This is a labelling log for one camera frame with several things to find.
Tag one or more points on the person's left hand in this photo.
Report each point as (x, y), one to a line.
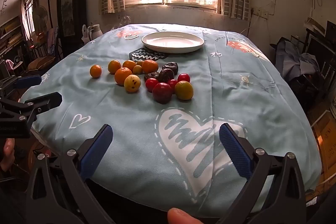
(6, 153)

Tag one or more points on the dark wrinkled passion fruit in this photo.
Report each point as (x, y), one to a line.
(151, 75)
(165, 75)
(171, 67)

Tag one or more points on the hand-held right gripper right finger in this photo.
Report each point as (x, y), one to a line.
(235, 151)

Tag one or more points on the pile of grey clothes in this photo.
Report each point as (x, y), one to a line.
(294, 61)

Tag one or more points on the white pitcher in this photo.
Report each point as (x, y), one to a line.
(95, 31)

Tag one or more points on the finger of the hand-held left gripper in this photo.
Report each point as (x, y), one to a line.
(47, 100)
(29, 81)

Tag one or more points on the white wall socket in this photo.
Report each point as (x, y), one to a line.
(262, 13)

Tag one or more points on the yellow spotted fruit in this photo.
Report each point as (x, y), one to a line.
(132, 83)

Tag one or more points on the dark red plum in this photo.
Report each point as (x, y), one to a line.
(162, 93)

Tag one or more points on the small side window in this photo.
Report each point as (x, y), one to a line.
(28, 14)

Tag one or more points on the small tangerine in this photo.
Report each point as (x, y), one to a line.
(114, 66)
(95, 71)
(129, 64)

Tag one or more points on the brown cushion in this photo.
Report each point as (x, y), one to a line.
(40, 62)

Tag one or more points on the white oval plate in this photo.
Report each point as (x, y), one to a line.
(173, 41)

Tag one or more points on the white plastic bag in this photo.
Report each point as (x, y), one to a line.
(84, 34)

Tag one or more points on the black shelf with monitor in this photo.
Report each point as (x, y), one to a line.
(319, 50)

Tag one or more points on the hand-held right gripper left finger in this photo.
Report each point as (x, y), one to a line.
(96, 151)

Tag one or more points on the red cherry tomato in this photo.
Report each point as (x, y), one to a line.
(183, 77)
(150, 84)
(172, 82)

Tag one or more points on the black speaker box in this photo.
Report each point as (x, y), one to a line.
(331, 28)

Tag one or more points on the small tan longan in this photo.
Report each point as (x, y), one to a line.
(137, 69)
(140, 63)

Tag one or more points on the light blue printed blanket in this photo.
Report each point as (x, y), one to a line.
(131, 134)

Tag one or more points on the bookshelf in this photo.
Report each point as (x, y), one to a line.
(10, 35)

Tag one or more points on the cardboard box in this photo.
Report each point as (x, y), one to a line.
(325, 132)

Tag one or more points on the person's right hand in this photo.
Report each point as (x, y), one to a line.
(183, 217)

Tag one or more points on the large tangerine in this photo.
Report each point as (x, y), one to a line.
(150, 66)
(122, 75)

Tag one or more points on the standing fan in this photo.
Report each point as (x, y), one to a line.
(40, 18)

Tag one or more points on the yellow round fruit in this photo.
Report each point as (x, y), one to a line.
(184, 90)

